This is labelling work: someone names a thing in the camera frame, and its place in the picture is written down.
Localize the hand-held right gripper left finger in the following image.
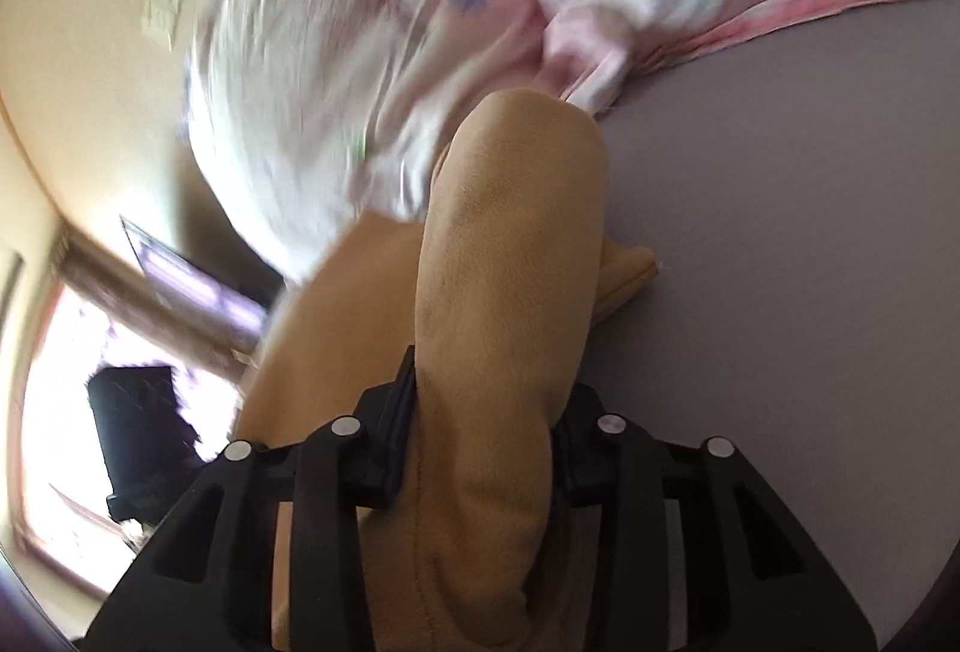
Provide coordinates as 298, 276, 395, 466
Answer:
79, 346, 419, 652

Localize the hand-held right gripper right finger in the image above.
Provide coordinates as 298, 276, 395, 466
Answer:
551, 383, 878, 652

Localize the tan fleece garment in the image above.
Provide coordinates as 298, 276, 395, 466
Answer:
236, 89, 661, 652

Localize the black chair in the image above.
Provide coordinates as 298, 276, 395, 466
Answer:
86, 363, 207, 525

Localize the bright window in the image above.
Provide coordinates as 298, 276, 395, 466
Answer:
19, 280, 248, 597

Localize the white floral printed blanket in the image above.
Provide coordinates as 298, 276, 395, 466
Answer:
180, 0, 953, 285

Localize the wall-mounted television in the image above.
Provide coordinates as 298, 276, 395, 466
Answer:
120, 215, 286, 330

